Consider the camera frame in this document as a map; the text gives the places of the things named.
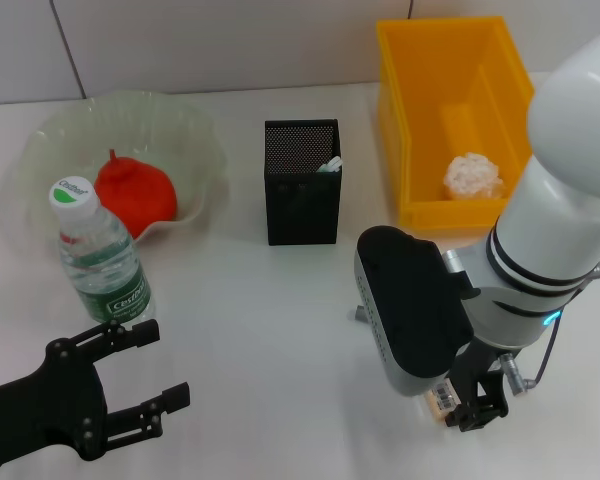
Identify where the beige eraser with barcode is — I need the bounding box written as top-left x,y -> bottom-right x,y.
424,378 -> 464,424

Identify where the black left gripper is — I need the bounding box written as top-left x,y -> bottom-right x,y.
0,318 -> 191,464

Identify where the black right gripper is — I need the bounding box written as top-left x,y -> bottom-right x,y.
443,339 -> 512,434

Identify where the yellow plastic bin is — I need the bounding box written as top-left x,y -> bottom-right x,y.
375,15 -> 536,232

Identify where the black mesh pen holder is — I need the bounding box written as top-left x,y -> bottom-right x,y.
263,118 -> 342,246

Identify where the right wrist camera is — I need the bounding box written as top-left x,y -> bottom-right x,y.
353,225 -> 481,399

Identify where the clear bottle with green label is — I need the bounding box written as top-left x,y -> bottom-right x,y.
48,174 -> 157,326

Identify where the white paper ball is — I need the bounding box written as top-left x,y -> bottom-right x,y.
442,152 -> 510,200

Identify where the translucent green glass fruit plate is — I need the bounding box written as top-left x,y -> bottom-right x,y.
14,89 -> 229,246

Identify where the red-orange fruit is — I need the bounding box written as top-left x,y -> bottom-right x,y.
93,148 -> 179,240

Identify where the grey right gripper cable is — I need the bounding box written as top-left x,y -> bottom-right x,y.
499,262 -> 600,397

